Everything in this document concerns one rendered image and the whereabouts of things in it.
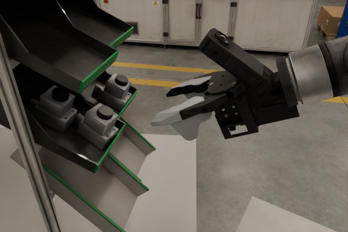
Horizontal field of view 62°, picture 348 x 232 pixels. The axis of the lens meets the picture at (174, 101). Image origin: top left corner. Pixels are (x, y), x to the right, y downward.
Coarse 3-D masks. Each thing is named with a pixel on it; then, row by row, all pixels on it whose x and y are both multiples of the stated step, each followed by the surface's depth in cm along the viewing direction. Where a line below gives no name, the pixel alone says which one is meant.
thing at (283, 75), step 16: (224, 80) 43; (272, 80) 40; (288, 80) 38; (240, 96) 41; (256, 96) 42; (272, 96) 41; (288, 96) 38; (224, 112) 43; (240, 112) 41; (256, 112) 42; (272, 112) 42; (288, 112) 41; (224, 128) 43; (256, 128) 42
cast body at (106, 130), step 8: (88, 112) 52; (96, 112) 53; (104, 112) 53; (112, 112) 53; (80, 120) 56; (88, 120) 53; (96, 120) 52; (104, 120) 52; (112, 120) 54; (80, 128) 55; (88, 128) 54; (96, 128) 53; (104, 128) 52; (112, 128) 56; (88, 136) 55; (96, 136) 54; (104, 136) 54; (112, 136) 55; (96, 144) 55; (104, 144) 54
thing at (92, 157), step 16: (16, 80) 59; (32, 80) 60; (48, 80) 59; (32, 96) 58; (80, 96) 59; (0, 112) 49; (32, 112) 55; (80, 112) 60; (32, 128) 49; (48, 128) 53; (48, 144) 50; (64, 144) 52; (80, 144) 54; (112, 144) 54; (80, 160) 50; (96, 160) 53
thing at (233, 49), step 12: (216, 36) 39; (204, 48) 40; (216, 48) 39; (228, 48) 40; (240, 48) 42; (216, 60) 40; (228, 60) 39; (240, 60) 39; (252, 60) 41; (240, 72) 40; (252, 72) 39; (264, 72) 41; (252, 84) 40; (264, 84) 40
